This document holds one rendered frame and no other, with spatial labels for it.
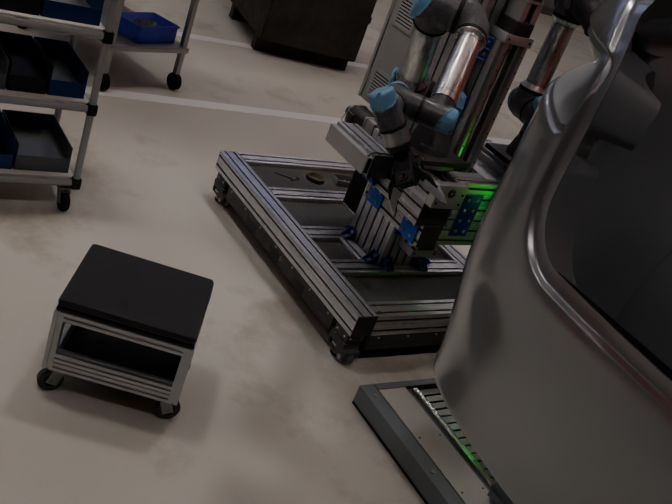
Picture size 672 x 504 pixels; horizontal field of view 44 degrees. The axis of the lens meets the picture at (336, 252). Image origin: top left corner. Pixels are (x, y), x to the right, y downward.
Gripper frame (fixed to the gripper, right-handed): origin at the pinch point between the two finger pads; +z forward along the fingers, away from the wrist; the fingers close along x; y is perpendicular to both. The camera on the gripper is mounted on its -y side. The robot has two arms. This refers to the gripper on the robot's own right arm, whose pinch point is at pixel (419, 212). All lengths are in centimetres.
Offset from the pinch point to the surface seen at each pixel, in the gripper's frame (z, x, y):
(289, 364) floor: 55, 70, 28
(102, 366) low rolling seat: 11, 95, -30
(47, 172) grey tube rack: -28, 152, 65
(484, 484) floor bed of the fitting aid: 95, 8, -2
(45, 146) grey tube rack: -36, 155, 77
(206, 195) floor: 17, 126, 129
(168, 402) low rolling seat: 28, 83, -27
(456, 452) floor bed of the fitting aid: 88, 16, 6
